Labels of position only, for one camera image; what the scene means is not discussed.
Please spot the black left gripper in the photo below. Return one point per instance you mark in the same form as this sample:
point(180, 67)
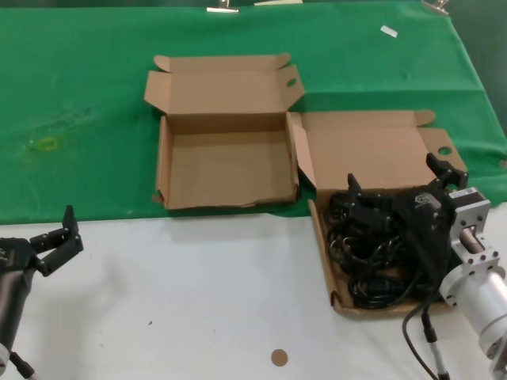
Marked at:
point(16, 255)

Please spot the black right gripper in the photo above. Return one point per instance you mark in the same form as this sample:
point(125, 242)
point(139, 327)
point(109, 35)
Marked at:
point(424, 213)

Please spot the cardboard box, round flap hole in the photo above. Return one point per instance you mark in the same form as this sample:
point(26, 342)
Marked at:
point(364, 150)

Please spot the cardboard box, oval flap hole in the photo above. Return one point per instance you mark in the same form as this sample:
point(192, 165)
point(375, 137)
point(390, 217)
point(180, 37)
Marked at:
point(226, 170)

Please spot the green table cloth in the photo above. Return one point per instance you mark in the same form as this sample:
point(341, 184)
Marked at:
point(79, 79)

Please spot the brown round sticker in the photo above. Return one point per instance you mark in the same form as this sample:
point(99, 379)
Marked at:
point(279, 357)

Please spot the white paper sheet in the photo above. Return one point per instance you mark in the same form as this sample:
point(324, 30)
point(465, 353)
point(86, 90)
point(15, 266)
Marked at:
point(277, 2)

